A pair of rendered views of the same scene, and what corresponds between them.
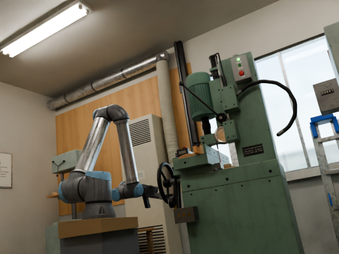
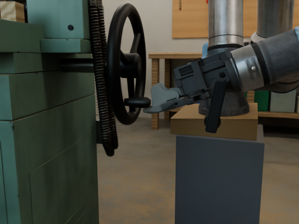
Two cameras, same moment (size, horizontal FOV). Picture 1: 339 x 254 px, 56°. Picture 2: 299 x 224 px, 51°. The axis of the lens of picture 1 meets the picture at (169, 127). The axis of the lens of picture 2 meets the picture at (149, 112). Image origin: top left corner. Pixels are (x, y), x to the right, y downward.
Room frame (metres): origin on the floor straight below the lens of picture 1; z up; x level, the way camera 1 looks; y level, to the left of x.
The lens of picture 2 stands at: (2.95, -0.02, 0.84)
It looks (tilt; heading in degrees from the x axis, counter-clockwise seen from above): 10 degrees down; 170
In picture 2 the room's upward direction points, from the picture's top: straight up
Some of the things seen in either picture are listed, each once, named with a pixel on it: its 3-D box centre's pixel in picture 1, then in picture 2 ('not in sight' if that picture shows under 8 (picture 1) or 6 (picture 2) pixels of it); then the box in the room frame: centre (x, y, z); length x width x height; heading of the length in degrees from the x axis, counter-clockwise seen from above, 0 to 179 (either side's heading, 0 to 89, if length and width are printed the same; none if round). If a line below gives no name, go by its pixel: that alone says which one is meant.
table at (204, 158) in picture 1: (198, 168); (38, 41); (2.12, -0.15, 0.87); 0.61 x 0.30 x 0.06; 159
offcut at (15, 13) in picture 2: not in sight; (12, 13); (2.26, -0.18, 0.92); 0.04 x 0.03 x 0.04; 166
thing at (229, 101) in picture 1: (229, 99); not in sight; (1.85, -0.39, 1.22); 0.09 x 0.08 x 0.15; 69
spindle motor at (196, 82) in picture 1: (201, 97); not in sight; (2.07, -0.25, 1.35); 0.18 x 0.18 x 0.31
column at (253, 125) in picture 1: (248, 112); not in sight; (1.97, -0.52, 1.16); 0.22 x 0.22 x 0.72; 69
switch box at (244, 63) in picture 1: (241, 69); not in sight; (1.82, -0.50, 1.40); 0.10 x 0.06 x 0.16; 69
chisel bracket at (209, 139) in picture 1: (212, 140); not in sight; (2.06, -0.27, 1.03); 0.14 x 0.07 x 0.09; 69
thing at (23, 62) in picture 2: (206, 174); (25, 61); (2.09, -0.19, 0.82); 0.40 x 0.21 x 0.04; 159
